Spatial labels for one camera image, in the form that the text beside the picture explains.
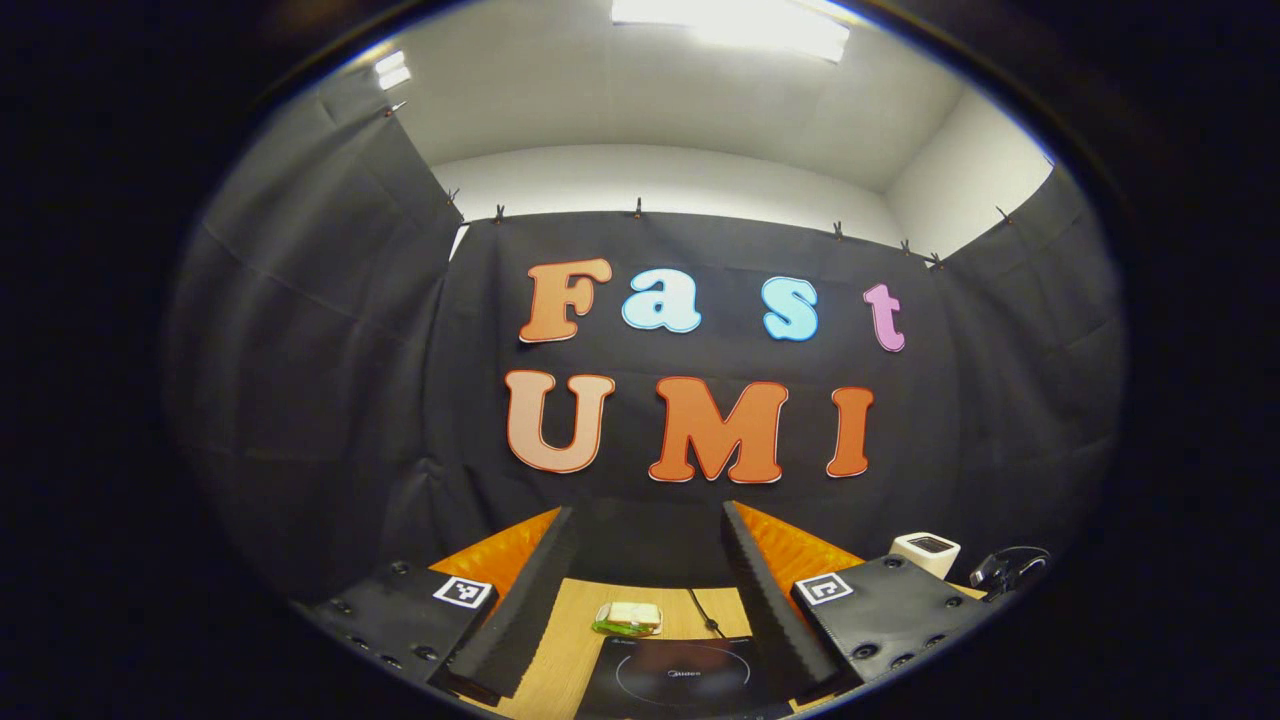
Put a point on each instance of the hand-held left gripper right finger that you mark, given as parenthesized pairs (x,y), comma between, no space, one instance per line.
(765,600)

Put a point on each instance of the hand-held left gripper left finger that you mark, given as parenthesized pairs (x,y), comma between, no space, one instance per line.
(525,600)

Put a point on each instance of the black induction cooktop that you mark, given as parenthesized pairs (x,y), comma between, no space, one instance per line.
(680,680)

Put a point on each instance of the sandwich with lettuce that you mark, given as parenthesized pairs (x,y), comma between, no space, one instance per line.
(628,618)

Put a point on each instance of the white toaster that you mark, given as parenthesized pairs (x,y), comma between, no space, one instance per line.
(925,555)

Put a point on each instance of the black backdrop cloth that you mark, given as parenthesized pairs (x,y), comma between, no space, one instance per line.
(300,350)

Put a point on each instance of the row of black cloth clips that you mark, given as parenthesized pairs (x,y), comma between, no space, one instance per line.
(637,208)

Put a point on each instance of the rectangular ceiling light panel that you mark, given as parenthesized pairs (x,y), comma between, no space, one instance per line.
(393,70)

